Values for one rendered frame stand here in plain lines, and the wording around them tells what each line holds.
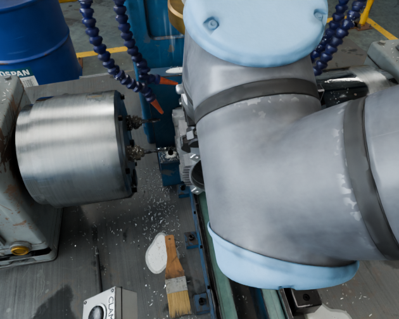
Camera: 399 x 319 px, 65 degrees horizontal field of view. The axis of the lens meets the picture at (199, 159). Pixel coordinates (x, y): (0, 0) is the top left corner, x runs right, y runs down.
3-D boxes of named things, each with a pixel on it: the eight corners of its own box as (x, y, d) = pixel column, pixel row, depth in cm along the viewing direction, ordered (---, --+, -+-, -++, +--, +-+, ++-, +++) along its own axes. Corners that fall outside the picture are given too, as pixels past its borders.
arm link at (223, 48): (197, 76, 17) (175, -76, 19) (187, 136, 30) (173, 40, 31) (356, 61, 18) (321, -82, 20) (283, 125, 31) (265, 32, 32)
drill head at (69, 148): (15, 157, 87) (-36, 81, 69) (147, 141, 91) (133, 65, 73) (-8, 239, 71) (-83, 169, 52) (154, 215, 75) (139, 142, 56)
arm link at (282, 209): (378, 309, 13) (317, 42, 16) (187, 293, 21) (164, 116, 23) (416, 263, 20) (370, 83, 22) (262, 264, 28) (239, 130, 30)
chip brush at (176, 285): (159, 237, 84) (159, 236, 83) (178, 234, 85) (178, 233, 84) (170, 319, 71) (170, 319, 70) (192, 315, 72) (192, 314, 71)
